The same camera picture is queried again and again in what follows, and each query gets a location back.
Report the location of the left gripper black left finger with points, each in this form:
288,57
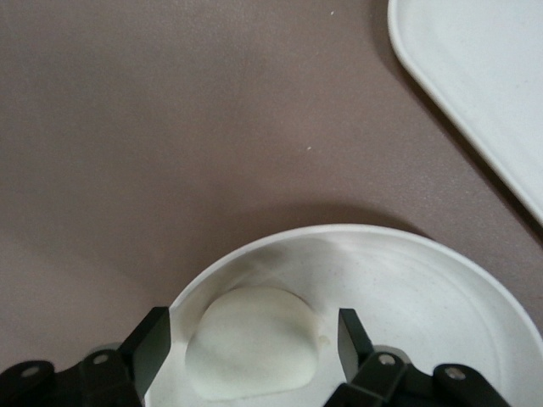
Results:
106,373

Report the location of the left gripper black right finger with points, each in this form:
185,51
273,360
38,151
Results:
382,377

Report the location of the round cream plate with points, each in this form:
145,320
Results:
403,297

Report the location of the white steamed bun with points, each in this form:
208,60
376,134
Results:
254,347

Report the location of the brown table cover mat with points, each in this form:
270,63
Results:
127,127

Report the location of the cream rabbit print tray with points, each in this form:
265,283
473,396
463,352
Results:
488,63

